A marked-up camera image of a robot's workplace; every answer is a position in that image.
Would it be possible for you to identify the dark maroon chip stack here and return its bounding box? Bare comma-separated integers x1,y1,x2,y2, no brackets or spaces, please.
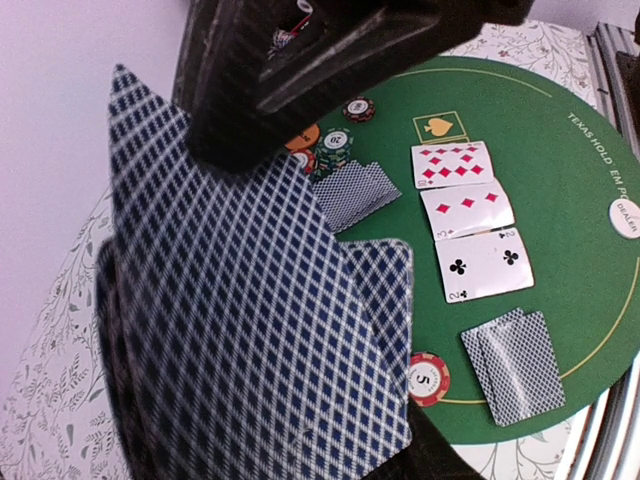
342,96,376,123

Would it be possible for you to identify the ten of diamonds card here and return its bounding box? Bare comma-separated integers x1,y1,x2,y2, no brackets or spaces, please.
411,141,495,190

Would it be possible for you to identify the round green poker mat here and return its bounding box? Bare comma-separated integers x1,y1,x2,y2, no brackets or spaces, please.
284,55,640,446

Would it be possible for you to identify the white dealer button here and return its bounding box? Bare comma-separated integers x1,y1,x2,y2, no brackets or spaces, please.
609,198,640,240

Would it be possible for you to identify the face-down card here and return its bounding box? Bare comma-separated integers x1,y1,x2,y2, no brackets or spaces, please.
312,161,372,233
460,307,524,380
357,162,402,213
478,311,566,427

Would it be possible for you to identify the floral white table cloth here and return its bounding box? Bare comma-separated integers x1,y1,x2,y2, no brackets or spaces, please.
1,20,596,479

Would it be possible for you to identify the green white chip stack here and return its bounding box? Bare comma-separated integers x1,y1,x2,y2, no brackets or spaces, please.
311,127,354,181

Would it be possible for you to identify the two of clubs card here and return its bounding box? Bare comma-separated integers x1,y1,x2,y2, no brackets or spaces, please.
435,227,535,304

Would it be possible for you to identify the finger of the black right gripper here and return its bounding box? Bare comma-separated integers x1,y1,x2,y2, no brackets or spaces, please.
172,0,531,173

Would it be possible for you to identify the blue playing card deck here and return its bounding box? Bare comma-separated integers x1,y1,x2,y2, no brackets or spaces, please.
96,239,416,479

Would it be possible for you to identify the orange blind button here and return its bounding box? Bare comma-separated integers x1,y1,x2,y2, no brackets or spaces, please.
286,124,321,151

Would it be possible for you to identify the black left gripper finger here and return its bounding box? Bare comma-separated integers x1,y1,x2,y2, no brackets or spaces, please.
379,409,482,480

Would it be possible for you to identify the card drawn from deck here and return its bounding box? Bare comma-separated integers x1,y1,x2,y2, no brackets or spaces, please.
107,62,414,476

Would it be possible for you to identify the three of diamonds card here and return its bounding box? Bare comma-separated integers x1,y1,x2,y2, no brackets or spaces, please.
420,180,515,241

